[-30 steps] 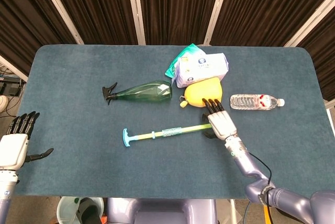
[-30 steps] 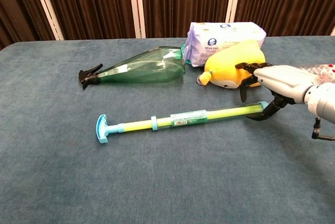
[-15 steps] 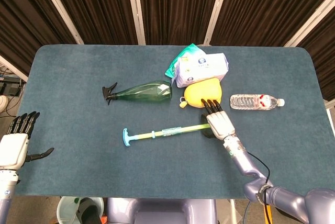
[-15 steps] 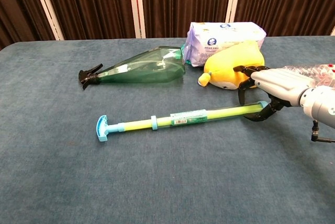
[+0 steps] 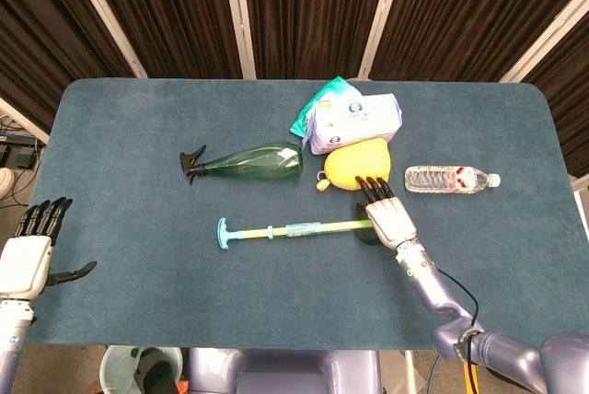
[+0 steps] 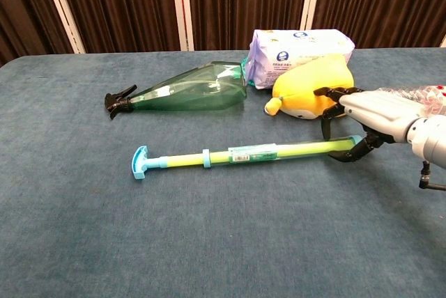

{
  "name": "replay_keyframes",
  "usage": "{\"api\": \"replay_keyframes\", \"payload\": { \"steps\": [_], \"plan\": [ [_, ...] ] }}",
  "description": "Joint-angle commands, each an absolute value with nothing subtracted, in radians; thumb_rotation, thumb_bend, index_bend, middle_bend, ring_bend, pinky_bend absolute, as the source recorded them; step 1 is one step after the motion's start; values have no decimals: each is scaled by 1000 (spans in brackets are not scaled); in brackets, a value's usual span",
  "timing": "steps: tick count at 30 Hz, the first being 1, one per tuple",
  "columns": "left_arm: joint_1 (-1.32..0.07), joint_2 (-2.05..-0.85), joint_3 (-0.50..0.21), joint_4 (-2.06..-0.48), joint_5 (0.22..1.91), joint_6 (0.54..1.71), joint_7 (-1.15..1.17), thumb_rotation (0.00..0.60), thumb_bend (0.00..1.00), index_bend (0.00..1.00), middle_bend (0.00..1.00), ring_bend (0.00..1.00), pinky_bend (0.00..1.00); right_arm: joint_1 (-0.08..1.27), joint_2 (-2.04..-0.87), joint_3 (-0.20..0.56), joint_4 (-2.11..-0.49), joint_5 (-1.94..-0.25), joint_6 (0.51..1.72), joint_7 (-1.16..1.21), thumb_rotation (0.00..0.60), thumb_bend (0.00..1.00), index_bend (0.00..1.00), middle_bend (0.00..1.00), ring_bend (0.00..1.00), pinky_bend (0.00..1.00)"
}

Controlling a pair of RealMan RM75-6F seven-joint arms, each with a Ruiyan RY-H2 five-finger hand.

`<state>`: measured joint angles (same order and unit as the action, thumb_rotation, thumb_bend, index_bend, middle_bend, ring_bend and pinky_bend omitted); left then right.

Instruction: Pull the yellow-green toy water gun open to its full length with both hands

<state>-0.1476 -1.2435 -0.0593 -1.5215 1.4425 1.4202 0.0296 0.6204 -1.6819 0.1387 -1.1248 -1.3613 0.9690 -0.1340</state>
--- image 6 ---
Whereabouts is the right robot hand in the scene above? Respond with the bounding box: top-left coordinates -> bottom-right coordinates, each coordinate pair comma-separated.
313,86 -> 424,164

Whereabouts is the yellow plunger blue T-handle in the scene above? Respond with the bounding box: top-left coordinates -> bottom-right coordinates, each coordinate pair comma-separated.
131,139 -> 353,181

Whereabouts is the clear ribbed water bottle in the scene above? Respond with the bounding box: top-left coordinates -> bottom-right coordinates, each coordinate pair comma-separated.
379,84 -> 446,118

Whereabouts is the yellow plush toy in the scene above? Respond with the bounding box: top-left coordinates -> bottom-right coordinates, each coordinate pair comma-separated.
263,53 -> 356,118

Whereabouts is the white wet wipes pack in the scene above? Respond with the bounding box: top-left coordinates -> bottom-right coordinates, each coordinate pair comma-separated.
246,29 -> 356,91

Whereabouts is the teal green packet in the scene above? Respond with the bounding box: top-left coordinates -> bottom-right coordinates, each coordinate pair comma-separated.
240,56 -> 252,85

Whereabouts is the green spray bottle black trigger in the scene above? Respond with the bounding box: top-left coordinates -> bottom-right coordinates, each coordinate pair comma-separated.
104,61 -> 248,120

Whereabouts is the blue velvet table cover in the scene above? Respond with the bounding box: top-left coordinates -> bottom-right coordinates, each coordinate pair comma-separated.
0,47 -> 446,298

